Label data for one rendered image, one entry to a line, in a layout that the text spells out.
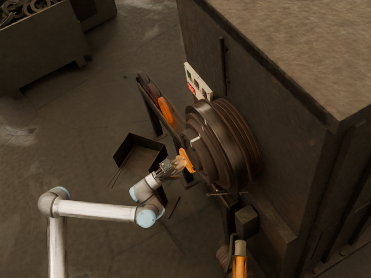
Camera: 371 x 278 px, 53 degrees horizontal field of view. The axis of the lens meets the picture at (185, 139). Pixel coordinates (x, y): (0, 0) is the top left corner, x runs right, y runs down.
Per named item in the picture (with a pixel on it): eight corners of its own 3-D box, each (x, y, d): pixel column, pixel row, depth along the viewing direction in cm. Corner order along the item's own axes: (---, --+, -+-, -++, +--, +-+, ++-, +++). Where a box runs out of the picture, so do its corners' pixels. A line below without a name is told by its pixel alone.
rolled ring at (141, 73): (143, 79, 262) (147, 78, 262) (134, 68, 275) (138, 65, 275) (150, 99, 275) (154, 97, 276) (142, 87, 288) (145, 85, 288)
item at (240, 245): (246, 245, 194) (246, 240, 190) (245, 261, 188) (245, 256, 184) (234, 244, 195) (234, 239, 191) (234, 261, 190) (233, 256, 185)
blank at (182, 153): (181, 140, 208) (176, 143, 207) (194, 158, 197) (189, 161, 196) (186, 159, 219) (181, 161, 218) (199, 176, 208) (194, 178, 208)
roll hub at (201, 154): (192, 150, 193) (184, 116, 170) (220, 191, 177) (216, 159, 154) (183, 155, 192) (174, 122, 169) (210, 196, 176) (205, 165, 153)
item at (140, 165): (152, 185, 297) (128, 131, 239) (181, 196, 287) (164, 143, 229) (139, 207, 287) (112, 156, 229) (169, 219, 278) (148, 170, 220)
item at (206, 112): (201, 139, 208) (191, 80, 170) (250, 204, 181) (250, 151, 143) (191, 144, 206) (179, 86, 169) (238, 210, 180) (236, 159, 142)
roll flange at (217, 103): (217, 131, 209) (210, 70, 172) (267, 194, 183) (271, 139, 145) (201, 139, 208) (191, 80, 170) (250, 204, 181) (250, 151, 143)
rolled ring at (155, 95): (153, 93, 250) (158, 91, 251) (143, 80, 263) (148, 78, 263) (160, 113, 263) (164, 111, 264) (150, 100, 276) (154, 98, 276)
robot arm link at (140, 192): (139, 202, 211) (128, 188, 211) (157, 189, 211) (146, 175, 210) (137, 206, 202) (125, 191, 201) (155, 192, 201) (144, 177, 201)
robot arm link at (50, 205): (27, 197, 194) (154, 209, 186) (40, 191, 207) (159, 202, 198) (28, 218, 196) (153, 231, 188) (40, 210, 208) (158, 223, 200)
